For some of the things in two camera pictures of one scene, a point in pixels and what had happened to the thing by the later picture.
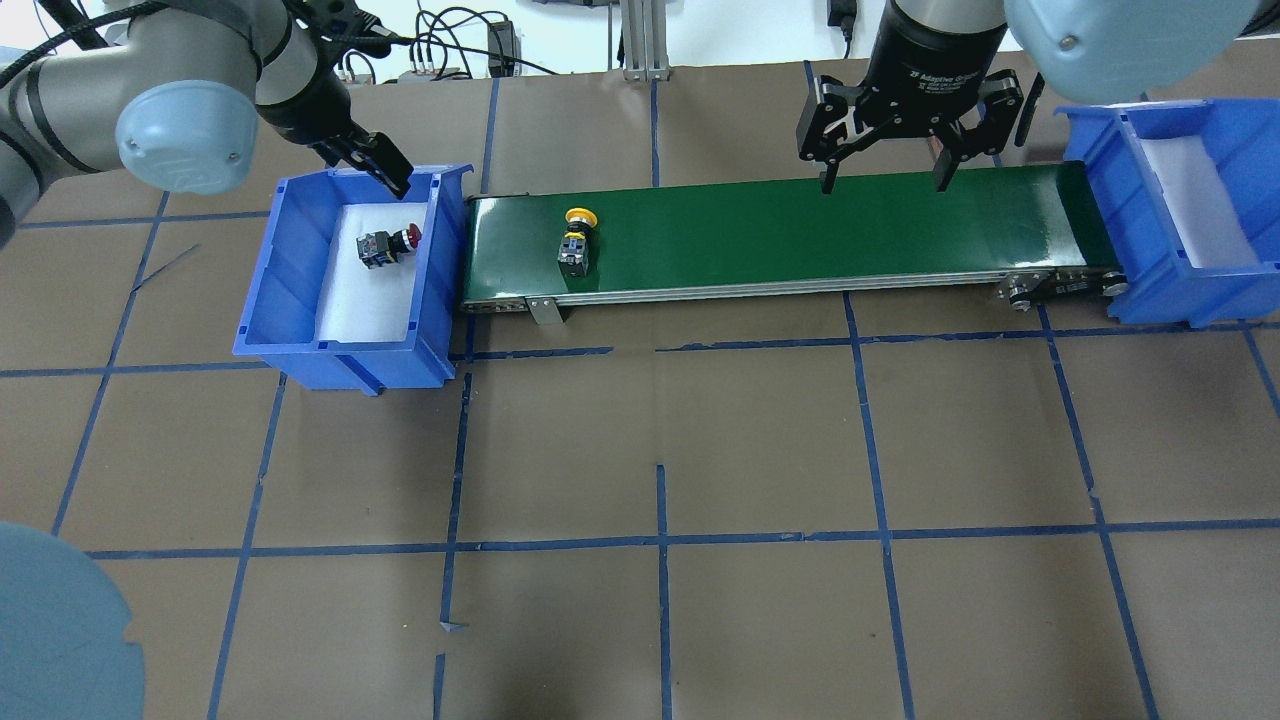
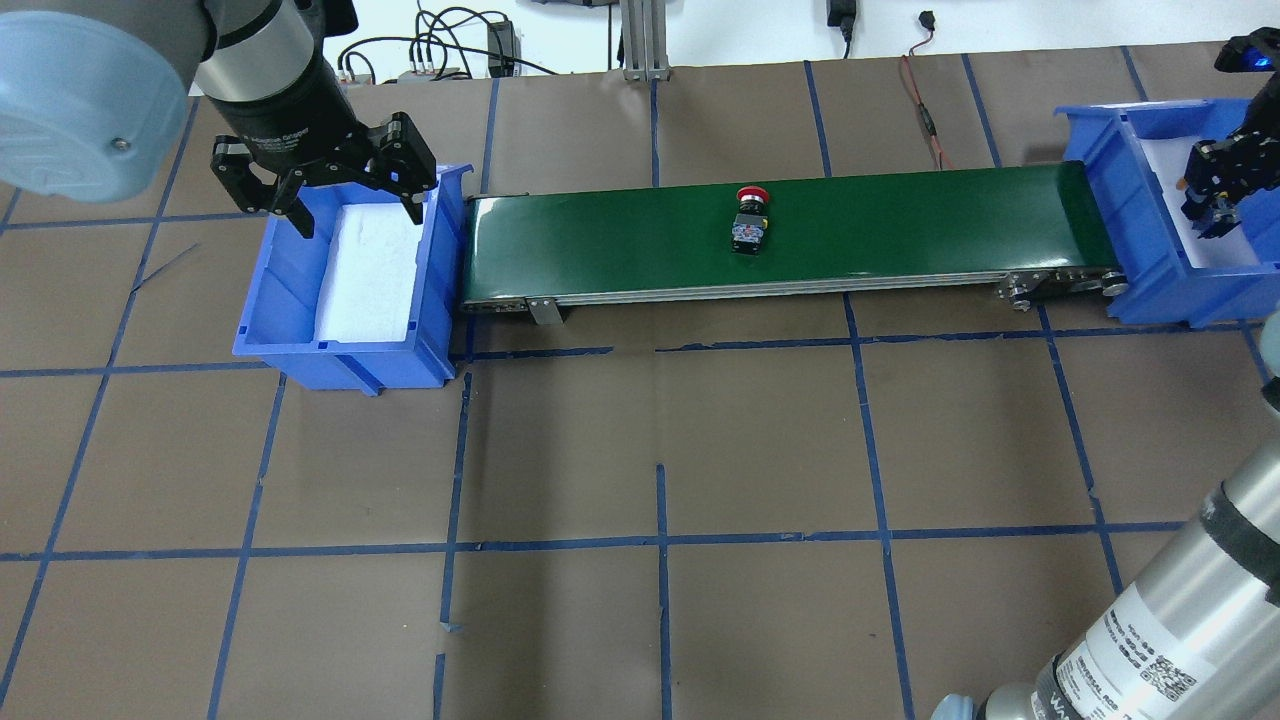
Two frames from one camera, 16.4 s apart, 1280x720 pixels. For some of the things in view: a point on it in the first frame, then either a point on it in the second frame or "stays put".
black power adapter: [504, 50] stays put
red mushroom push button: [376, 248] to [749, 225]
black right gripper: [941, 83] to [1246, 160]
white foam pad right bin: [1207, 222] stays put
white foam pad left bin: [363, 305] stays put
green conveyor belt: [1035, 228] stays put
